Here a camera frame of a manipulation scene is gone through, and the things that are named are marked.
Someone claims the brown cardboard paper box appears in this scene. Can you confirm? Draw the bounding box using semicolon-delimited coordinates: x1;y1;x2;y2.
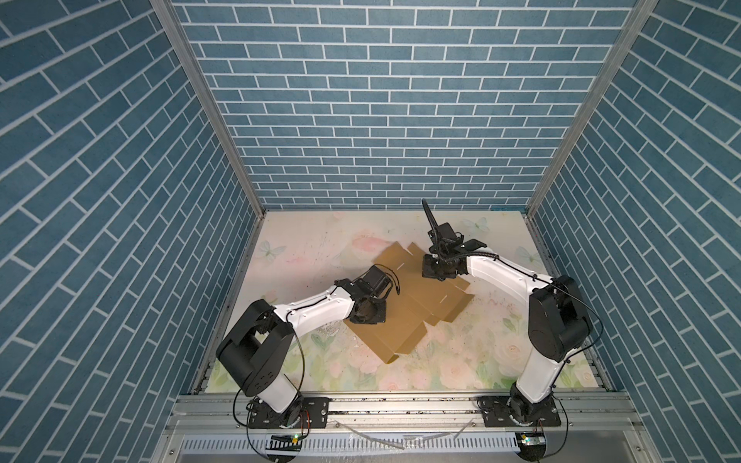
345;242;474;364

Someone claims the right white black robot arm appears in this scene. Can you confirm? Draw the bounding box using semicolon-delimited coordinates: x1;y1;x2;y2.
422;215;594;426

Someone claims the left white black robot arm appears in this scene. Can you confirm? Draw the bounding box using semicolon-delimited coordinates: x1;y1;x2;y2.
216;265;401;428

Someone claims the floral table mat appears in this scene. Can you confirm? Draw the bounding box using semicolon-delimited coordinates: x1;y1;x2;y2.
231;210;530;392

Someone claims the left green circuit board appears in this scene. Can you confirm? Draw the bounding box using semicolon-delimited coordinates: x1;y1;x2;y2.
266;435;304;453

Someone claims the green circuit board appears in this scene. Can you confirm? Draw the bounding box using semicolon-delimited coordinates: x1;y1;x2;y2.
516;432;547;447
266;435;304;453

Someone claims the right green circuit board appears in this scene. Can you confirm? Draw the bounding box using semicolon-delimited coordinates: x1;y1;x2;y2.
516;432;547;447

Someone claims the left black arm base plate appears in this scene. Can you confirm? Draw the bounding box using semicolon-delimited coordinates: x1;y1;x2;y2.
248;395;330;429

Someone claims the clear cable tie strip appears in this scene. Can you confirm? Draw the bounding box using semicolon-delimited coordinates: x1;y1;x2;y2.
335;417;476;451

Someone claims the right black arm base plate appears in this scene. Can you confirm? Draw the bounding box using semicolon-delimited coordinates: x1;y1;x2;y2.
475;394;562;428

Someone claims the aluminium front rail frame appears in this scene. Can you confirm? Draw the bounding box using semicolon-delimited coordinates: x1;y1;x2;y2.
154;389;660;462

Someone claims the white slotted cable duct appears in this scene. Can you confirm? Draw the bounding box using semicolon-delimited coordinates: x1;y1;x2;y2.
181;432;520;457

